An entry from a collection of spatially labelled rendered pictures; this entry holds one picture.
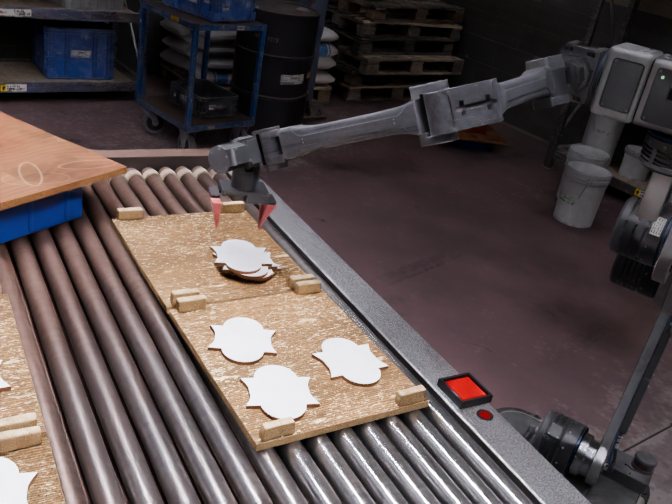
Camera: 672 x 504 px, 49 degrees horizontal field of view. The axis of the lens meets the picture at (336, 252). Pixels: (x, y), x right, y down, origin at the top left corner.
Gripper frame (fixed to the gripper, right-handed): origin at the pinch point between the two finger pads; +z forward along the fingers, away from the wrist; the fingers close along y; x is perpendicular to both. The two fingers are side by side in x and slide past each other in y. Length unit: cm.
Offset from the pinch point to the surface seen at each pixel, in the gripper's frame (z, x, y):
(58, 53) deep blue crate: 72, 412, -42
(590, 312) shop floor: 100, 117, 220
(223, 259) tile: 5.9, -5.9, -3.6
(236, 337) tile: 8.4, -32.1, -5.2
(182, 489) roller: 11, -67, -19
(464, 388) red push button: 9, -49, 36
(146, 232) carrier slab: 9.6, 13.1, -18.2
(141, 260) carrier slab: 9.6, -0.6, -20.4
